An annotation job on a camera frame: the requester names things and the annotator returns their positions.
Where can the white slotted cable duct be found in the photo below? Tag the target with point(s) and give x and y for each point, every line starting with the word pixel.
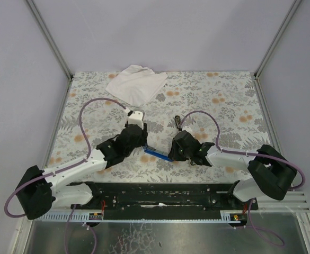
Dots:
pixel 97 217

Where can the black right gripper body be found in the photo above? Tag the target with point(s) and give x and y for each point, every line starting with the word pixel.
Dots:
pixel 176 146

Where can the blue stapler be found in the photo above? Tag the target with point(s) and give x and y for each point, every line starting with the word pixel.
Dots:
pixel 157 153

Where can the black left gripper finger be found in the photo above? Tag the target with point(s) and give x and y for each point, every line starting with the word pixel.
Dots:
pixel 144 132
pixel 142 144

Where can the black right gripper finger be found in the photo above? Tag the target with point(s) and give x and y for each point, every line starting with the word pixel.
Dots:
pixel 194 161
pixel 172 153

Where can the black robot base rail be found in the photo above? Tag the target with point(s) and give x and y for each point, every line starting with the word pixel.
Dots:
pixel 163 200

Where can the aluminium frame post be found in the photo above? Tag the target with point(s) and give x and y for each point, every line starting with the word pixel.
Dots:
pixel 49 38
pixel 278 36

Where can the left aluminium frame post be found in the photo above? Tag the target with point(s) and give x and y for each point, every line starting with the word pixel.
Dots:
pixel 49 38

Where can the white folded cloth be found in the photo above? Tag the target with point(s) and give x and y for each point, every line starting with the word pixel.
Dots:
pixel 136 85

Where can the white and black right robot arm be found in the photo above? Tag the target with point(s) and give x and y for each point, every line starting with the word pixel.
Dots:
pixel 271 176

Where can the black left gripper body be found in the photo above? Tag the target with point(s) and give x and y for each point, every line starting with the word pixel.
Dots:
pixel 140 138

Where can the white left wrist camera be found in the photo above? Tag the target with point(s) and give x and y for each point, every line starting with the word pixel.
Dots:
pixel 135 118

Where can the right aluminium frame post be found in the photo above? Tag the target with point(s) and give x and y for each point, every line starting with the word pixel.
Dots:
pixel 278 36

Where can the beige stapler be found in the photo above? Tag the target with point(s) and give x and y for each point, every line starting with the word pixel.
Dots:
pixel 178 122

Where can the floral patterned table mat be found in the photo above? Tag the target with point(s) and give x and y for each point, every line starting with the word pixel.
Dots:
pixel 216 105

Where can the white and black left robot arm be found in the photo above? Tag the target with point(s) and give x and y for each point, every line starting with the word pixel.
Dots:
pixel 37 189

